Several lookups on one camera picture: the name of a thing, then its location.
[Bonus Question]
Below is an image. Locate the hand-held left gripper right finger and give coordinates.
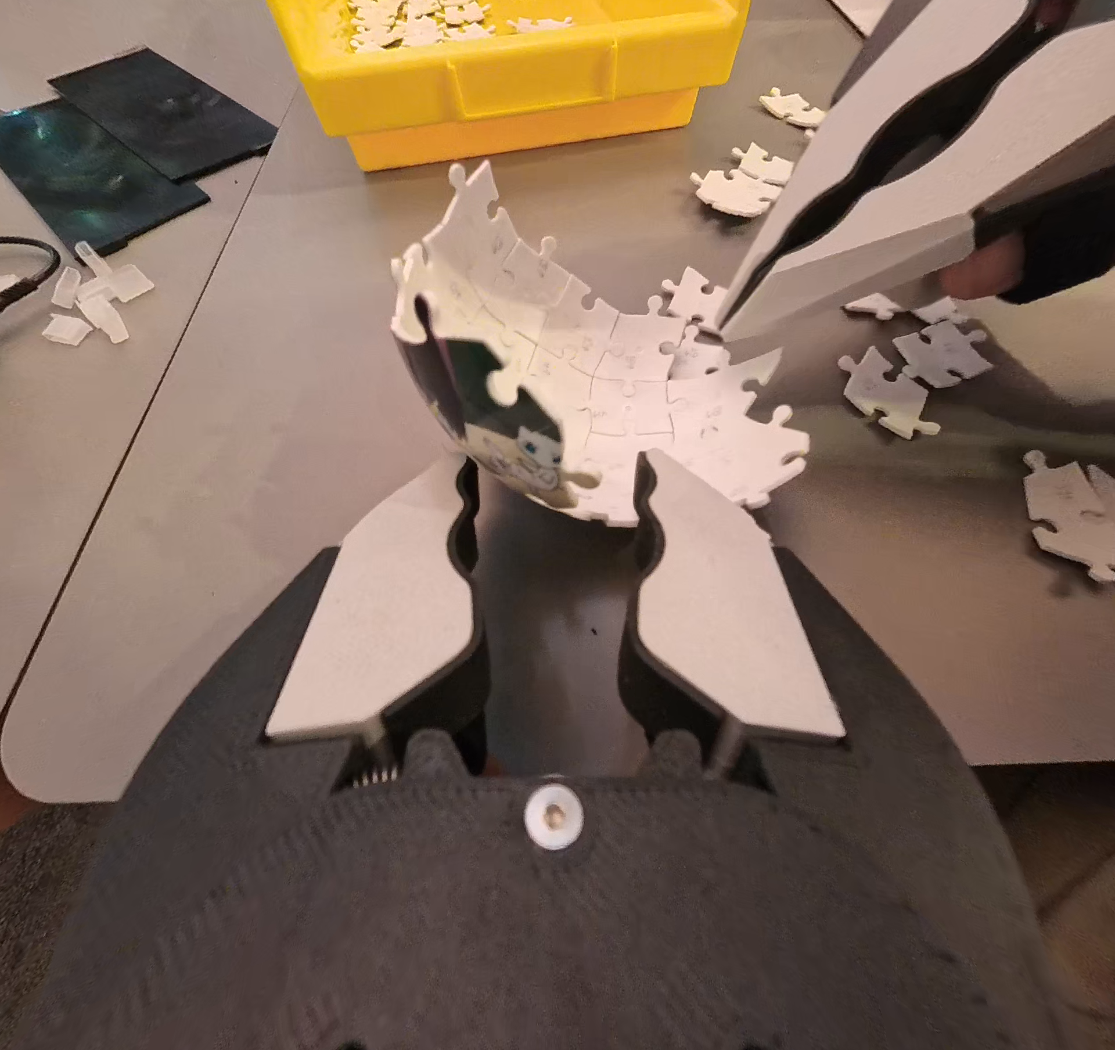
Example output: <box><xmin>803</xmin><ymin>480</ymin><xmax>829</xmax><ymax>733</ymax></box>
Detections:
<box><xmin>618</xmin><ymin>447</ymin><xmax>848</xmax><ymax>776</ymax></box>

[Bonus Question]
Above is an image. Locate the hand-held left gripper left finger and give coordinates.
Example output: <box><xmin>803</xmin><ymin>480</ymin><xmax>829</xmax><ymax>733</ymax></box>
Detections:
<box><xmin>264</xmin><ymin>453</ymin><xmax>489</xmax><ymax>776</ymax></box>

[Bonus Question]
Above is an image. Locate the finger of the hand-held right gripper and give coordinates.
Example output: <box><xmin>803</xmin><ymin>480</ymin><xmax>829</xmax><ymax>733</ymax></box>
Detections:
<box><xmin>721</xmin><ymin>17</ymin><xmax>1115</xmax><ymax>341</ymax></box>
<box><xmin>725</xmin><ymin>0</ymin><xmax>1040</xmax><ymax>321</ymax></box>

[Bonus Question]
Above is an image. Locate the partly built puzzle ball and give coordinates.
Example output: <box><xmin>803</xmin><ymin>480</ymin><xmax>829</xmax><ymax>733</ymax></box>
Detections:
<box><xmin>389</xmin><ymin>160</ymin><xmax>811</xmax><ymax>528</ymax></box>

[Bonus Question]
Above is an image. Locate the heap of white puzzle pieces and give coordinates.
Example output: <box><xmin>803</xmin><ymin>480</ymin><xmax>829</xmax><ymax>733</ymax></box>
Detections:
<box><xmin>347</xmin><ymin>0</ymin><xmax>576</xmax><ymax>53</ymax></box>

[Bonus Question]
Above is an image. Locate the person's right hand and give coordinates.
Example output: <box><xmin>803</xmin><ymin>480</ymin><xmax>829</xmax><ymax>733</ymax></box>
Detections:
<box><xmin>941</xmin><ymin>231</ymin><xmax>1029</xmax><ymax>300</ymax></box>

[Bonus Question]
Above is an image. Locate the yellow plastic bin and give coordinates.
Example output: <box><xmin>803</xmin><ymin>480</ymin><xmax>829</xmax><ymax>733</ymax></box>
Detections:
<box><xmin>237</xmin><ymin>0</ymin><xmax>768</xmax><ymax>173</ymax></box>

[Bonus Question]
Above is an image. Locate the dark flat panel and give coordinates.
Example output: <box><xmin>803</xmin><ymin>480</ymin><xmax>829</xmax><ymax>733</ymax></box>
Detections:
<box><xmin>0</xmin><ymin>100</ymin><xmax>212</xmax><ymax>258</ymax></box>
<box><xmin>48</xmin><ymin>44</ymin><xmax>280</xmax><ymax>182</ymax></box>

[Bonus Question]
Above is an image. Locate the black braided cable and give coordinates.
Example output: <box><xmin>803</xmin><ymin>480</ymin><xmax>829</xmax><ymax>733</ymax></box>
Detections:
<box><xmin>0</xmin><ymin>235</ymin><xmax>62</xmax><ymax>319</ymax></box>

